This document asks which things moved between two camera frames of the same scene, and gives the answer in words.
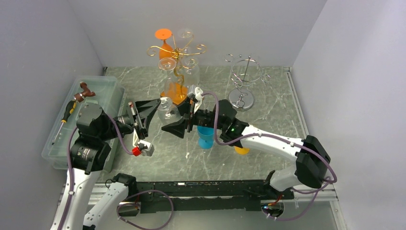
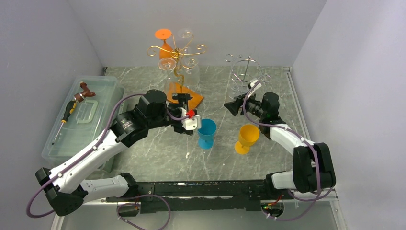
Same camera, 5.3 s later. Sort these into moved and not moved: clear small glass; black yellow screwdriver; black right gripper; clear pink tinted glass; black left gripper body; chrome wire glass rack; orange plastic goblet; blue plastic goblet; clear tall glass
Moved: black right gripper; black left gripper body; clear tall glass
Not moved: blue plastic goblet; clear pink tinted glass; clear small glass; chrome wire glass rack; black yellow screwdriver; orange plastic goblet
